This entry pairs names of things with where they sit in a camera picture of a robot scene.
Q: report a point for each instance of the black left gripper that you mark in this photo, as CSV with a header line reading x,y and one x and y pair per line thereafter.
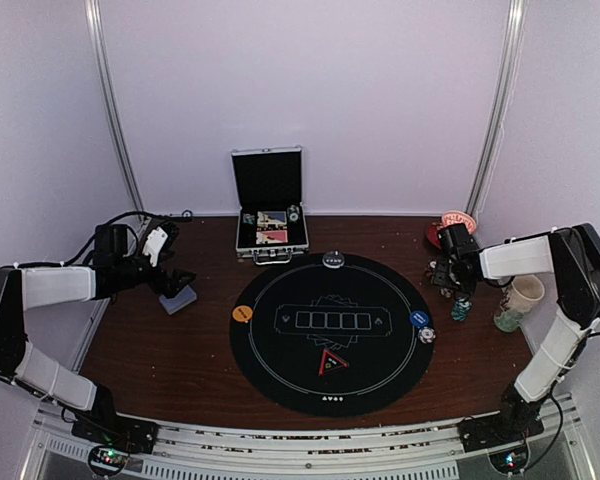
x,y
170,288

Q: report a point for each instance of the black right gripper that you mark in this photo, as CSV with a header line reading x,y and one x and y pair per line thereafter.
x,y
439,277

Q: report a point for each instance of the blue patterned card deck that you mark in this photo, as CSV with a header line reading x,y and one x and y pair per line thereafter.
x,y
181,300

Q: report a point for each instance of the green blue chip stack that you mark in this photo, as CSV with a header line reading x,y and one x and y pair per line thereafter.
x,y
460,309

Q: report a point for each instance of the blue small blind button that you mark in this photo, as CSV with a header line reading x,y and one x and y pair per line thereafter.
x,y
419,319

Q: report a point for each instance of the blue chips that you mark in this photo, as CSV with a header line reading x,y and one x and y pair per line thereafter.
x,y
426,335

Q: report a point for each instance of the orange big blind button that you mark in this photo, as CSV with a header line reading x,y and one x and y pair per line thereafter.
x,y
242,314

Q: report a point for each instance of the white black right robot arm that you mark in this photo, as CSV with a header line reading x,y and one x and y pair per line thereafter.
x,y
570,258

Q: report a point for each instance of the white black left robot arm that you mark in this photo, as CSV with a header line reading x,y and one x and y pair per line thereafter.
x,y
108,265

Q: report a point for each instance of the red saucer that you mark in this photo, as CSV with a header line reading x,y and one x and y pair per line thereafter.
x,y
431,234

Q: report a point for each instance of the red patterned bowl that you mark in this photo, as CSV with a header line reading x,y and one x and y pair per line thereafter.
x,y
454,217

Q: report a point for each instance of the green ceramic mug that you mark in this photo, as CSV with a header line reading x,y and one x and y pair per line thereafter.
x,y
519,298

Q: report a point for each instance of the teal chip stack in case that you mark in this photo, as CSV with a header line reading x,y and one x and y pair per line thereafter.
x,y
249,219

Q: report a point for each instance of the red card deck box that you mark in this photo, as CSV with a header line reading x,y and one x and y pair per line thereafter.
x,y
271,237

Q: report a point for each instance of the blue card deck box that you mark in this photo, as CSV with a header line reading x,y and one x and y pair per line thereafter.
x,y
271,218

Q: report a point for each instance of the aluminium poker case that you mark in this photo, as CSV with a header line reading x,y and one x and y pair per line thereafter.
x,y
269,179

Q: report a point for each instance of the clear dealer button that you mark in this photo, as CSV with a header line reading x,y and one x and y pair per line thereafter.
x,y
333,259

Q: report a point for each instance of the green chip stack in case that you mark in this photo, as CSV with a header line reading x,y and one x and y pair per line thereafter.
x,y
293,213

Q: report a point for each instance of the round black poker mat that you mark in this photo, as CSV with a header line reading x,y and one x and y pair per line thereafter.
x,y
359,311

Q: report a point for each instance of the red triangle all-in marker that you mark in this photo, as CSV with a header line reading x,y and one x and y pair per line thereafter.
x,y
330,362

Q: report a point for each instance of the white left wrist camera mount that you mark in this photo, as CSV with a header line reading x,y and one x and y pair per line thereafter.
x,y
154,244

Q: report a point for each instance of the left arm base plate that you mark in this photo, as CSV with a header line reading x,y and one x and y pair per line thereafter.
x,y
132,435

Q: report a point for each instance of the right aluminium frame post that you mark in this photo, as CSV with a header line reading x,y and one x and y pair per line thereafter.
x,y
503,89

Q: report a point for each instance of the aluminium frame post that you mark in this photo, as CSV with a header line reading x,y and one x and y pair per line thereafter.
x,y
97,37
503,89

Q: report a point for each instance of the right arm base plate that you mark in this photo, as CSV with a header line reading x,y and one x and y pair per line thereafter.
x,y
486,432

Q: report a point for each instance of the left aluminium frame post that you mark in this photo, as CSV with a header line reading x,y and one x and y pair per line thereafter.
x,y
97,37

